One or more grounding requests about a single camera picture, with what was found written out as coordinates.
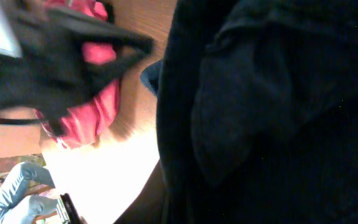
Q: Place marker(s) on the navy blue shorts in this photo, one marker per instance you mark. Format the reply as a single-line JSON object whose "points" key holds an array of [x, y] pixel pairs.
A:
{"points": [[257, 112]]}

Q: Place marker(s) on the person in light blue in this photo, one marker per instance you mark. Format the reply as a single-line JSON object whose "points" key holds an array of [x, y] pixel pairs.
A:
{"points": [[16, 207]]}

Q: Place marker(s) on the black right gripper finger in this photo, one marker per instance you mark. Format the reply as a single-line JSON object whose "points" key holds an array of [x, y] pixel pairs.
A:
{"points": [[147, 208]]}

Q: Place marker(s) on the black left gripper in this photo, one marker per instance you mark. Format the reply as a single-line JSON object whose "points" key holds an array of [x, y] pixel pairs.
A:
{"points": [[52, 75]]}

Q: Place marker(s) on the red printed t-shirt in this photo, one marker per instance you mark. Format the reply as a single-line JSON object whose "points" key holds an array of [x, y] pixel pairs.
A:
{"points": [[85, 123]]}

